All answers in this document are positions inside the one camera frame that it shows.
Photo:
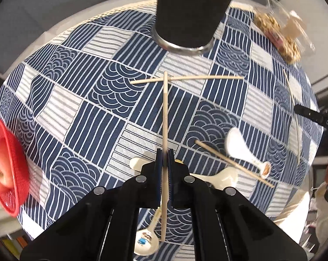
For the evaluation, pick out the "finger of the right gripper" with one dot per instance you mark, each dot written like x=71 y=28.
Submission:
x=312 y=115

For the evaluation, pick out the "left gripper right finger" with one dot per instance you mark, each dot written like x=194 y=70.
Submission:
x=226 y=226

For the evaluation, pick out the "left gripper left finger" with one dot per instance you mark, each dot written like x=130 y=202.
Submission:
x=103 y=224

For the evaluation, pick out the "white spoon with cartoon print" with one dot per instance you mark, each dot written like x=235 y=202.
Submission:
x=146 y=242

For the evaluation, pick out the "white spoon with decorated handle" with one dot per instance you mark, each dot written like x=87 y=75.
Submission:
x=235 y=146

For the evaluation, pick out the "plain white ceramic spoon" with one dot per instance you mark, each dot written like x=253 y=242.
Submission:
x=227 y=177

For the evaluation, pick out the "clear plastic cookie box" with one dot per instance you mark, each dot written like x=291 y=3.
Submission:
x=286 y=31

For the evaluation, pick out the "red plastic basket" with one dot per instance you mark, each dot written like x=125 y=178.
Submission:
x=14 y=172

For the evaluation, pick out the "front red apple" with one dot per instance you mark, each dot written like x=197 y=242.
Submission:
x=6 y=176

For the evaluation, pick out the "blue patterned tablecloth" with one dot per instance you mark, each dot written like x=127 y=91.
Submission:
x=81 y=115

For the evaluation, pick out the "black cylindrical utensil holder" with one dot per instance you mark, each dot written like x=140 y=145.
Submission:
x=187 y=27

